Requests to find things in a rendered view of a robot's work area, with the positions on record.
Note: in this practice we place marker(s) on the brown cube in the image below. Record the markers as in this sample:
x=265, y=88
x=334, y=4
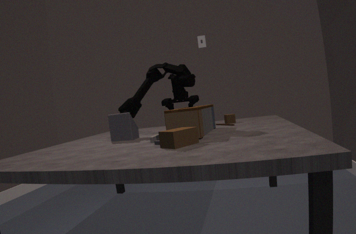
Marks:
x=230, y=118

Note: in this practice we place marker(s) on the brown rectangular block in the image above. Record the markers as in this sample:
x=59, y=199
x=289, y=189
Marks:
x=178, y=137

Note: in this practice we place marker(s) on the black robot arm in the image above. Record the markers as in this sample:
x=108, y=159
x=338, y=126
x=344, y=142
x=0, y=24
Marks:
x=180, y=77

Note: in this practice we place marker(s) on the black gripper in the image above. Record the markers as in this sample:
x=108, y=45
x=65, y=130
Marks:
x=180, y=96

